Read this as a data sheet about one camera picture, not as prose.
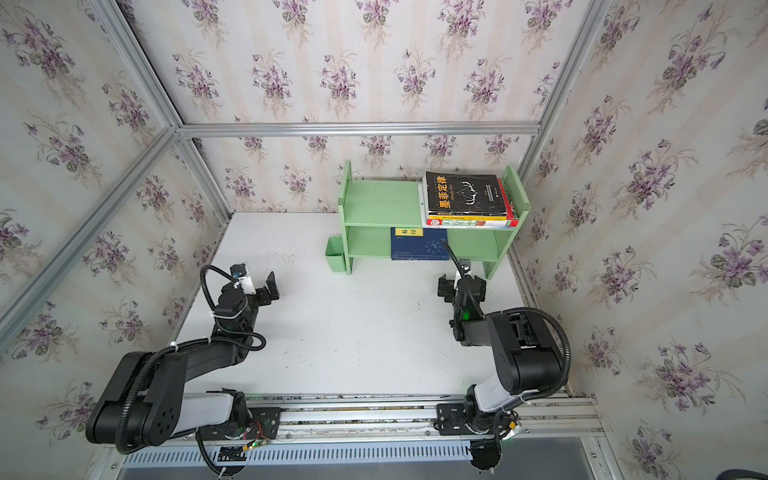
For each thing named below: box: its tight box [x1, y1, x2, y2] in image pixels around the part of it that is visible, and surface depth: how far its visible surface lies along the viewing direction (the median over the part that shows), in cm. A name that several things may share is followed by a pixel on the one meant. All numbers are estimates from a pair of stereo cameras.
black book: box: [425, 171, 507, 216], surface depth 81 cm
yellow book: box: [427, 216, 508, 221], surface depth 79 cm
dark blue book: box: [390, 227, 450, 260], surface depth 95 cm
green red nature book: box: [426, 178, 519, 227], surface depth 80 cm
